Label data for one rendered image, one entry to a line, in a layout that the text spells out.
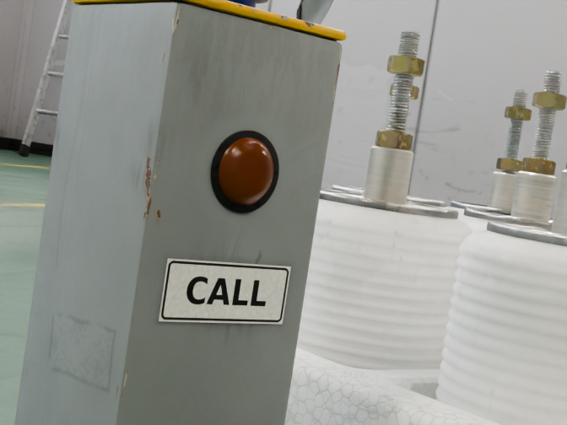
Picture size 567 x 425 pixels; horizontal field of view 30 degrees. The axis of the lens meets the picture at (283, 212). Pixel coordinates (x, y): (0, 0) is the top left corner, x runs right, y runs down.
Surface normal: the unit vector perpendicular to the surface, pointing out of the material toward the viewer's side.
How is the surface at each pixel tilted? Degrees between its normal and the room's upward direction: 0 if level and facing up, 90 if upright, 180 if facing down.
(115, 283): 90
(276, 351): 90
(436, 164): 90
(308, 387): 90
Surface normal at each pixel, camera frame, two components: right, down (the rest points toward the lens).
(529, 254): -0.43, -0.57
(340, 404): -0.77, -0.08
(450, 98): -0.38, -0.01
